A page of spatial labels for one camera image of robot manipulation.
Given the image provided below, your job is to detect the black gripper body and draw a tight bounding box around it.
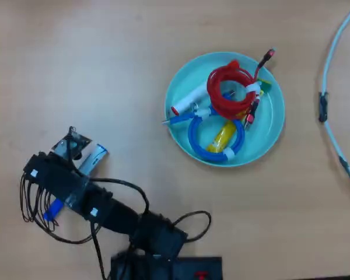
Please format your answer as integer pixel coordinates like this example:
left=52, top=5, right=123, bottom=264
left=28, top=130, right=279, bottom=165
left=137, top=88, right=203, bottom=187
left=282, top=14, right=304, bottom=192
left=23, top=151, right=76, bottom=179

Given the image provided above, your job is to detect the slim blue ballpoint pen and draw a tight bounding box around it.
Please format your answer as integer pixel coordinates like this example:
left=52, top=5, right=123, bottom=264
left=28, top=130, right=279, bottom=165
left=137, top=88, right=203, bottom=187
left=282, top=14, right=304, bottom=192
left=161, top=106, right=215, bottom=126

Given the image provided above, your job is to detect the green bowl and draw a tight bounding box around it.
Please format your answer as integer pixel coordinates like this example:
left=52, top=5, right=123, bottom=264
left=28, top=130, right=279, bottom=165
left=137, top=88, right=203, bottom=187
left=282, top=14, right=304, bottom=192
left=164, top=51, right=286, bottom=168

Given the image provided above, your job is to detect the white marker with red cap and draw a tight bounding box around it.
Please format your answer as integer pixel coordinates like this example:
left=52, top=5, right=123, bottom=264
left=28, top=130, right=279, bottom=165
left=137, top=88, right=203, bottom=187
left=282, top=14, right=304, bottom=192
left=170, top=82, right=208, bottom=116

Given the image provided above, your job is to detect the yellow tube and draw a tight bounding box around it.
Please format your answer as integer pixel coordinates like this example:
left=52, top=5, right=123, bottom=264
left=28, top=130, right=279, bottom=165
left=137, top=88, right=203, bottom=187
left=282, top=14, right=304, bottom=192
left=206, top=120, right=237, bottom=154

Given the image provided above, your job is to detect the green and yellow clip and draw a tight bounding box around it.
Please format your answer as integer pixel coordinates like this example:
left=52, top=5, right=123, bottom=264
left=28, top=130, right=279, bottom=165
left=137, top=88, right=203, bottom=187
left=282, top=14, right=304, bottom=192
left=257, top=78, right=272, bottom=97

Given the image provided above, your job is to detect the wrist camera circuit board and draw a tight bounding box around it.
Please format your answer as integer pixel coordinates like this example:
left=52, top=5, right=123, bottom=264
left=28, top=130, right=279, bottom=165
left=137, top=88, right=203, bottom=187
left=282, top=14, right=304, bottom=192
left=51, top=126, right=93, bottom=161

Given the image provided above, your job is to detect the thin black wire bundle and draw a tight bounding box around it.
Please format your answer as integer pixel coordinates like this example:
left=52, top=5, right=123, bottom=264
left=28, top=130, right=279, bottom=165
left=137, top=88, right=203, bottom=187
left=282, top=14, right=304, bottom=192
left=19, top=171, right=95, bottom=245

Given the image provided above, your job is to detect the thick black camera cable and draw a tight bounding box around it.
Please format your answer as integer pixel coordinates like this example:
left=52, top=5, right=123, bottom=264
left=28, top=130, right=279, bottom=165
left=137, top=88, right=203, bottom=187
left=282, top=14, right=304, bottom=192
left=89, top=176, right=151, bottom=280

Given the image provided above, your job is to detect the blue coiled cable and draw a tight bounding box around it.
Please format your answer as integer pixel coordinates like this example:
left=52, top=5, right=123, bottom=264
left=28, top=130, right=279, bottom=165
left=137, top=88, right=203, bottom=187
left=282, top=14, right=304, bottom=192
left=187, top=114, right=246, bottom=163

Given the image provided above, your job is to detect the black looped motor cable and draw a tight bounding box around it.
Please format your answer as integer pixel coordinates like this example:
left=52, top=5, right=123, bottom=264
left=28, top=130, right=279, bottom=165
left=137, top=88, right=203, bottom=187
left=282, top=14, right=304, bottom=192
left=168, top=210, right=212, bottom=243

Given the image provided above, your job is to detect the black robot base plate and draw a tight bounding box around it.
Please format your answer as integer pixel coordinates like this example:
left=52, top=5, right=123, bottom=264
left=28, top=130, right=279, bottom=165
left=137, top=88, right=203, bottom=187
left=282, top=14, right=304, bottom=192
left=110, top=253, right=223, bottom=280

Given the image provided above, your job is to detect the red coiled USB cable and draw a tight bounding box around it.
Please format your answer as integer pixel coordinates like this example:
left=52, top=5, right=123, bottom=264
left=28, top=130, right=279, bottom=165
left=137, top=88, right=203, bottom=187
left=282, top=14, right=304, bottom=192
left=206, top=47, right=277, bottom=131

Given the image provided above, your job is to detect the black clip on hose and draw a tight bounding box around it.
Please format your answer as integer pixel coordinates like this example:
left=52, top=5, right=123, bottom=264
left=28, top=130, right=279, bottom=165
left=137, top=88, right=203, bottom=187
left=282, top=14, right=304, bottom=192
left=318, top=91, right=330, bottom=123

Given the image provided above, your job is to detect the white curved hose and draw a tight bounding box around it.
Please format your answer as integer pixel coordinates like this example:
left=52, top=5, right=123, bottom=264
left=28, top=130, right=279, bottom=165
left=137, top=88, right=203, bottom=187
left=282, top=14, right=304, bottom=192
left=321, top=0, right=350, bottom=188

